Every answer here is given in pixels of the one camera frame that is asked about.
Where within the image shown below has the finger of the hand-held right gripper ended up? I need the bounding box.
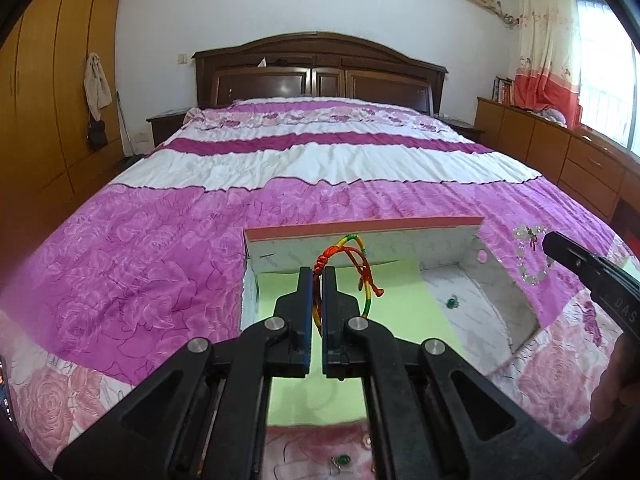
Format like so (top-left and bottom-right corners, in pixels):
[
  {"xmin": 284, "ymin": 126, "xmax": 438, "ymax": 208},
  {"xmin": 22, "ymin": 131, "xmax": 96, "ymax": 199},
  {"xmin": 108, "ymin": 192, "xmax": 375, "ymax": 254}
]
[{"xmin": 542, "ymin": 231, "xmax": 603, "ymax": 286}]

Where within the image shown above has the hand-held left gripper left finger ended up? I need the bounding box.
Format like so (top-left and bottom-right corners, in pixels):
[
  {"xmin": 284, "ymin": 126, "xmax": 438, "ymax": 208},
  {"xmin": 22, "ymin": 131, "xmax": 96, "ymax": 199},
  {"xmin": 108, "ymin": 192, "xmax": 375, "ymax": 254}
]
[{"xmin": 52, "ymin": 266, "xmax": 314, "ymax": 480}]

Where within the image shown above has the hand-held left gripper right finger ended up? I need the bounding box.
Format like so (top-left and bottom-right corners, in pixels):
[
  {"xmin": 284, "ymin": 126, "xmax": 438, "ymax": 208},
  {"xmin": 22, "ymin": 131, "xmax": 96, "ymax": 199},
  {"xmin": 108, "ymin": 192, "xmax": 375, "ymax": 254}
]
[{"xmin": 322, "ymin": 266, "xmax": 584, "ymax": 480}]

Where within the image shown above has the pale green bead bracelet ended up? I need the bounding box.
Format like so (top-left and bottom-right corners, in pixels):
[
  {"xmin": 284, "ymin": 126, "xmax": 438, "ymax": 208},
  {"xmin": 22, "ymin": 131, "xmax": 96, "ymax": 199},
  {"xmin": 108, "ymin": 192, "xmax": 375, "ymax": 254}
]
[{"xmin": 512, "ymin": 225, "xmax": 554, "ymax": 286}]

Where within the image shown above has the red green yellow braided bracelet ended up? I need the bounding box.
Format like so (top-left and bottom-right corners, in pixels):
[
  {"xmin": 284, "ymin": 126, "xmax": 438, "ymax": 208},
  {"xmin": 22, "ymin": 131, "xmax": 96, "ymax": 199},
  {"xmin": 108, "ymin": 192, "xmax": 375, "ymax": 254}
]
[{"xmin": 312, "ymin": 234, "xmax": 386, "ymax": 336}]

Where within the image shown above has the pink cardboard box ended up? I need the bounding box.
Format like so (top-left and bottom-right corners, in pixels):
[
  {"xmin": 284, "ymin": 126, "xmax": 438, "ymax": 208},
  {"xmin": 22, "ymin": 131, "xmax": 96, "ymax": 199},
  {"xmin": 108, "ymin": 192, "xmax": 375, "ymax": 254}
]
[{"xmin": 241, "ymin": 216, "xmax": 544, "ymax": 429}]

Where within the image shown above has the person's right hand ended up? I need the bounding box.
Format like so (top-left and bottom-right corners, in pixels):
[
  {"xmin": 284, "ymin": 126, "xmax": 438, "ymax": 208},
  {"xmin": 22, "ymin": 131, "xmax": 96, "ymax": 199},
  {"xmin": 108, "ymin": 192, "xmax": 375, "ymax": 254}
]
[{"xmin": 590, "ymin": 331, "xmax": 640, "ymax": 426}]

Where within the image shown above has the light green paper liner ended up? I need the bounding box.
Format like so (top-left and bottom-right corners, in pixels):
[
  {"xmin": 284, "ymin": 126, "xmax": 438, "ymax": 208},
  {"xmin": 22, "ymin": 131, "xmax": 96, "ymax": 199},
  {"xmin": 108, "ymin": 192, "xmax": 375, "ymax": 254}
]
[{"xmin": 255, "ymin": 259, "xmax": 489, "ymax": 428}]

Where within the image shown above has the low wooden cabinet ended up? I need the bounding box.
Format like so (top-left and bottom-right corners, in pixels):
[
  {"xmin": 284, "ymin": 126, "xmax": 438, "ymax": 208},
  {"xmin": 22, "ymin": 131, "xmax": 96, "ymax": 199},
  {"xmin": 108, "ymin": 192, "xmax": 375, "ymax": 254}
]
[{"xmin": 474, "ymin": 96, "xmax": 640, "ymax": 222}]

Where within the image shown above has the grey cloth bundle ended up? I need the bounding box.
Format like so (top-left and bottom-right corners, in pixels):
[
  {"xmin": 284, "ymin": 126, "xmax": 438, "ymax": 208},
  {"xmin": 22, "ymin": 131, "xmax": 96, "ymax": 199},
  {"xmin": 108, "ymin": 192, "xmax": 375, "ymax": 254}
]
[{"xmin": 537, "ymin": 107, "xmax": 569, "ymax": 129}]

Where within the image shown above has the bed with floral bedspread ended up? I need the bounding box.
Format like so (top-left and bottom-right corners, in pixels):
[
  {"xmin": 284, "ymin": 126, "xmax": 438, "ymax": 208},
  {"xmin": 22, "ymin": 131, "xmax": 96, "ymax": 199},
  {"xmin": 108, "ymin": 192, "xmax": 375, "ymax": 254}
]
[{"xmin": 0, "ymin": 95, "xmax": 640, "ymax": 480}]

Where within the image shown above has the dark wooden nightstand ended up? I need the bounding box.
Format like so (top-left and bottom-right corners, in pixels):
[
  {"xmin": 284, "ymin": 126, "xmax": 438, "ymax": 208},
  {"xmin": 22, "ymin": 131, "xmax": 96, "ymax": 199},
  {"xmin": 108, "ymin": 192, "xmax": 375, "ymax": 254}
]
[
  {"xmin": 440, "ymin": 116, "xmax": 485, "ymax": 144},
  {"xmin": 146, "ymin": 110, "xmax": 194, "ymax": 150}
]

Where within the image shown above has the window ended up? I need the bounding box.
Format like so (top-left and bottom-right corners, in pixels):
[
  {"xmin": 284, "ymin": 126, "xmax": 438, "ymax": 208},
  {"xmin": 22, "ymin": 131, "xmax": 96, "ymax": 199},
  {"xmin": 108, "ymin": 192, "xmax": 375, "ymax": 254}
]
[{"xmin": 575, "ymin": 0, "xmax": 640, "ymax": 157}]

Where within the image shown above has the row of books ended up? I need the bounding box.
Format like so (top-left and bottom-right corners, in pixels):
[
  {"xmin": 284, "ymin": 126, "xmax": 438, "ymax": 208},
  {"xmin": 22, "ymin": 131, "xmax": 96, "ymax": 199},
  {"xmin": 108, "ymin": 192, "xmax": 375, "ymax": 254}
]
[{"xmin": 492, "ymin": 76, "xmax": 516, "ymax": 106}]

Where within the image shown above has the cream and orange curtain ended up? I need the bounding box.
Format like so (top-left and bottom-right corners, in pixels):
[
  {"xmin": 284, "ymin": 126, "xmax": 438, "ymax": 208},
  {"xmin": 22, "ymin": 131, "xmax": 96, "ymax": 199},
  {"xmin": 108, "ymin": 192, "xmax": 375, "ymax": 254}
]
[{"xmin": 514, "ymin": 0, "xmax": 584, "ymax": 129}]

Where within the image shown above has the air conditioner pipe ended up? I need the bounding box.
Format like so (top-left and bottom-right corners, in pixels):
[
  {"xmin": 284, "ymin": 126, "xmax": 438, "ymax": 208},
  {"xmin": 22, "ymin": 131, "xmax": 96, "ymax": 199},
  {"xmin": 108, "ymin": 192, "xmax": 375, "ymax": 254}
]
[{"xmin": 492, "ymin": 0, "xmax": 521, "ymax": 27}]

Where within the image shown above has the dark wooden headboard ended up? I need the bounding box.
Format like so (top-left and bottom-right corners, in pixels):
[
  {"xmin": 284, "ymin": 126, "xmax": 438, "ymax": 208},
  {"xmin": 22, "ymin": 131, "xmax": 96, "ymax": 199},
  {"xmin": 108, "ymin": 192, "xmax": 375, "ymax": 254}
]
[{"xmin": 192, "ymin": 31, "xmax": 449, "ymax": 117}]

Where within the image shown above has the thin grey stick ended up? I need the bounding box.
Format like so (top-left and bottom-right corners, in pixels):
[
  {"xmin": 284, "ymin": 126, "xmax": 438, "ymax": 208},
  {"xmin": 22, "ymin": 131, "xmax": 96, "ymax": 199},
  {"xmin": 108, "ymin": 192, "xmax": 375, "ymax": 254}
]
[{"xmin": 115, "ymin": 91, "xmax": 134, "ymax": 157}]

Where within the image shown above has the black hanging bag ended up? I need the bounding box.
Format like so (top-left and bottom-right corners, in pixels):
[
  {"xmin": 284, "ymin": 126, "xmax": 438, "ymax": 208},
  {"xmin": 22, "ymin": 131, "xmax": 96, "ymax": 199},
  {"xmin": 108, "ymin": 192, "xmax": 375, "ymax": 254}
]
[{"xmin": 87, "ymin": 119, "xmax": 109, "ymax": 151}]

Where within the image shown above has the dark flat device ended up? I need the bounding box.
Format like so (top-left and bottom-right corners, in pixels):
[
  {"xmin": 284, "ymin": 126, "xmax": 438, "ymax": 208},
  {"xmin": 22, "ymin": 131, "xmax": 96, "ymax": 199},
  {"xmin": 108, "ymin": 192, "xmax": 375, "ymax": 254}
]
[{"xmin": 0, "ymin": 355, "xmax": 13, "ymax": 423}]

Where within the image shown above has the beige hanging towel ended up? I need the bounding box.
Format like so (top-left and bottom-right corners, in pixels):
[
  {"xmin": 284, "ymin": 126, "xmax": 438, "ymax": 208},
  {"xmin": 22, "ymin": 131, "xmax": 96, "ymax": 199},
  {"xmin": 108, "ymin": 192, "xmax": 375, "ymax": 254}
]
[{"xmin": 83, "ymin": 52, "xmax": 114, "ymax": 122}]

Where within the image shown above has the wooden wardrobe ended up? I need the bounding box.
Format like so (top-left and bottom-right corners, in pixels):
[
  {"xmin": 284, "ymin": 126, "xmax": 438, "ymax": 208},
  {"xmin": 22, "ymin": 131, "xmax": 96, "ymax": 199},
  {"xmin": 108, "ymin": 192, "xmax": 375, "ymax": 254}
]
[{"xmin": 0, "ymin": 0, "xmax": 127, "ymax": 243}]

